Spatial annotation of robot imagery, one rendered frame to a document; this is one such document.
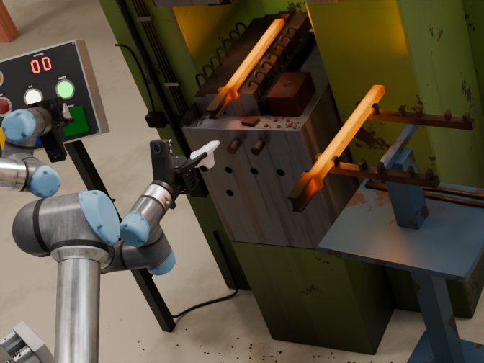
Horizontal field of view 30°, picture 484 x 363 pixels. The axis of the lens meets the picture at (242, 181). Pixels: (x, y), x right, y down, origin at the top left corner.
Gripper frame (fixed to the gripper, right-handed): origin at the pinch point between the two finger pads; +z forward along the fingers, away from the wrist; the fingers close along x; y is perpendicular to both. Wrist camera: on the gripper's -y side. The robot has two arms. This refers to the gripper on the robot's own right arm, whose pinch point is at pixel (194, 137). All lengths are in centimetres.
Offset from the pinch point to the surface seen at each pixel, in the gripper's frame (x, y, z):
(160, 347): -57, 100, 4
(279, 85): 13.0, 1.9, 26.1
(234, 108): -0.1, 5.7, 20.7
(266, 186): 5.4, 28.8, 14.7
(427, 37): 49, 1, 47
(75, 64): -42.9, -14.3, 14.1
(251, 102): 5.9, 3.7, 20.7
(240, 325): -30, 100, 19
